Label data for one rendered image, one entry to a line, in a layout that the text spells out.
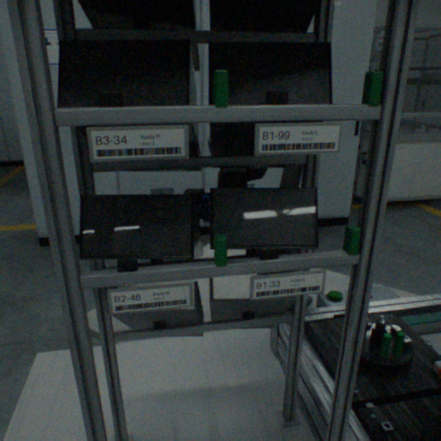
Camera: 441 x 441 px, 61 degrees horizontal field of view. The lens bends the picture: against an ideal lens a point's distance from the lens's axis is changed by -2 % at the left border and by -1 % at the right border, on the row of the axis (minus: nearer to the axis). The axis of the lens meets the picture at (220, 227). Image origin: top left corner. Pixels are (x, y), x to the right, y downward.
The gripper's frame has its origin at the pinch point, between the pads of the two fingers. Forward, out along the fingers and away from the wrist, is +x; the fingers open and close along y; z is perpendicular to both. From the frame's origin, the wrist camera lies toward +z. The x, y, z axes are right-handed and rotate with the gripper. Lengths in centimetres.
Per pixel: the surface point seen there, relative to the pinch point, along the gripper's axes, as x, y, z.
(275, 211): 19.5, 3.6, 14.1
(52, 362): 2, -43, -41
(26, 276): -172, -157, -172
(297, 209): 19.4, 6.4, 14.2
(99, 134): 26.2, -13.6, 26.3
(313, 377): 15.6, 15.4, -26.5
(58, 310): -124, -112, -160
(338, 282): -35, 38, -49
